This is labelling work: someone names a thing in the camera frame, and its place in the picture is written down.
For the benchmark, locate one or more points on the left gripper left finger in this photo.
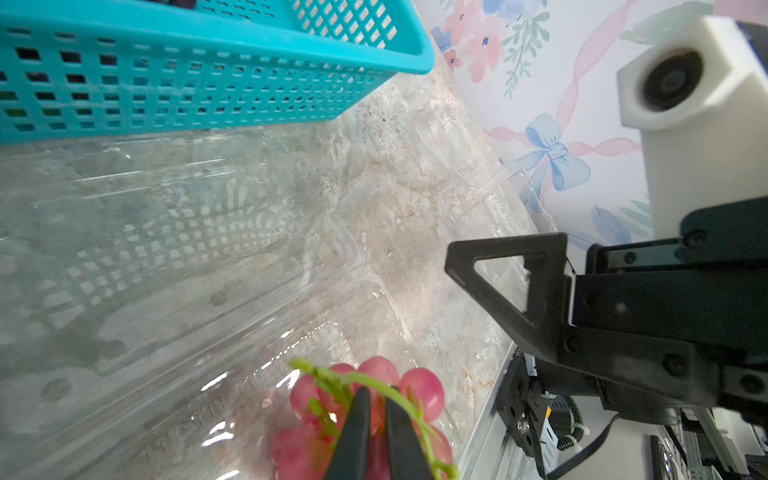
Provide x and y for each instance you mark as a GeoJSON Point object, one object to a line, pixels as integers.
{"type": "Point", "coordinates": [350, 457]}

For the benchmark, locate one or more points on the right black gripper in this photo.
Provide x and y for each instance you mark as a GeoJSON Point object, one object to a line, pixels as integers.
{"type": "Point", "coordinates": [685, 318]}

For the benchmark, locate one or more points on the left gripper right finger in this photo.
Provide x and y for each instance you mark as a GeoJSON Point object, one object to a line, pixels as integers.
{"type": "Point", "coordinates": [407, 460]}

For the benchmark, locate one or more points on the pink red grape bunch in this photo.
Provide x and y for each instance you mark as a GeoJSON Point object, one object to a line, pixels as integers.
{"type": "Point", "coordinates": [321, 398]}

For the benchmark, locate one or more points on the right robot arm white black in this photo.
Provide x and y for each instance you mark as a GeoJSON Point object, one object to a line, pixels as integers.
{"type": "Point", "coordinates": [692, 430]}

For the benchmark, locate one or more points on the teal plastic basket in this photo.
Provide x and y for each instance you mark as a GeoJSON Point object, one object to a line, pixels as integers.
{"type": "Point", "coordinates": [103, 68]}

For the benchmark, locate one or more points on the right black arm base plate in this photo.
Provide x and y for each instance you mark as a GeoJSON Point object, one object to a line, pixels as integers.
{"type": "Point", "coordinates": [540, 417]}

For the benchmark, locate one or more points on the aluminium front rail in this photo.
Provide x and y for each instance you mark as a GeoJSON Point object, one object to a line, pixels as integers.
{"type": "Point", "coordinates": [491, 453]}

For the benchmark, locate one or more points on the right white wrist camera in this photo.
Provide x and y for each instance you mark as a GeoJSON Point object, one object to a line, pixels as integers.
{"type": "Point", "coordinates": [699, 102]}

